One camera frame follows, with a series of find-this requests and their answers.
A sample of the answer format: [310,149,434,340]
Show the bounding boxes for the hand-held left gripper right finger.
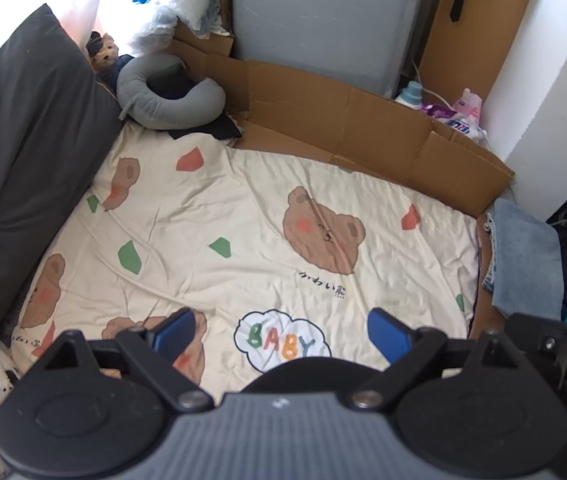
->
[346,307,511,411]

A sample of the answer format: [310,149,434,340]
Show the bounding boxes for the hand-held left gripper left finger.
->
[38,308,214,413]

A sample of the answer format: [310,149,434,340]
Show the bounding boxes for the light blue denim jeans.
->
[481,199,565,319]

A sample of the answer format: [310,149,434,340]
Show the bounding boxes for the cream bear printed blanket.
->
[11,122,482,397]

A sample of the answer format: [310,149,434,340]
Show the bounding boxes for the black cloth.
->
[166,112,245,142]

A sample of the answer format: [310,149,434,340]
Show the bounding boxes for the brown cardboard sheet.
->
[166,20,517,219]

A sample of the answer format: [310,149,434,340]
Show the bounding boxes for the dark grey pillow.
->
[0,4,125,334]

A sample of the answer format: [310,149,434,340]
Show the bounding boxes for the white bottle with blue cap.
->
[395,80,425,112]

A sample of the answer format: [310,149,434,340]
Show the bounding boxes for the pink bottle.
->
[451,87,485,127]

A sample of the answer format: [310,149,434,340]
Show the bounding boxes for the grey neck pillow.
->
[116,52,227,132]

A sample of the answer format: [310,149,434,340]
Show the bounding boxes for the small brown teddy bear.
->
[86,31,120,74]

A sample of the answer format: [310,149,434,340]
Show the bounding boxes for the tall cardboard panel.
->
[416,0,544,102]

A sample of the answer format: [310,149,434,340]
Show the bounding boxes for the grey upright panel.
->
[231,0,430,101]

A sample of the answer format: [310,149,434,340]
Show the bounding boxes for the white cable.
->
[410,57,495,152]

